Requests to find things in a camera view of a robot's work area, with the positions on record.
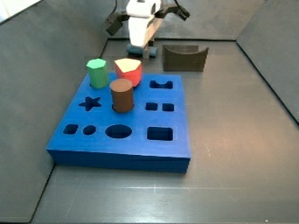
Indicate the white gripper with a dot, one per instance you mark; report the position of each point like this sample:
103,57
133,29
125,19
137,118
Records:
143,24

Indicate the light blue oval cylinder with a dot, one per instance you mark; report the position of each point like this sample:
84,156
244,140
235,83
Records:
137,50

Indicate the dark curved cradle fixture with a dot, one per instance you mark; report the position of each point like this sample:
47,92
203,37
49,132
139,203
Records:
184,58

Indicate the blue foam shape-sorter board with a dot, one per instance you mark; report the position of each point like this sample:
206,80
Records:
145,139

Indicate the red pentagonal prism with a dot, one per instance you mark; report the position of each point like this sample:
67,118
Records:
129,69

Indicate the brown round cylinder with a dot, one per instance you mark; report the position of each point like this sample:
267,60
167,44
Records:
121,91

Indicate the green hexagonal prism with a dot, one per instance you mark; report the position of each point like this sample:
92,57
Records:
97,73

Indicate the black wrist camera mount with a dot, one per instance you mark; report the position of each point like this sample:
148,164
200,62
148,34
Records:
116,17

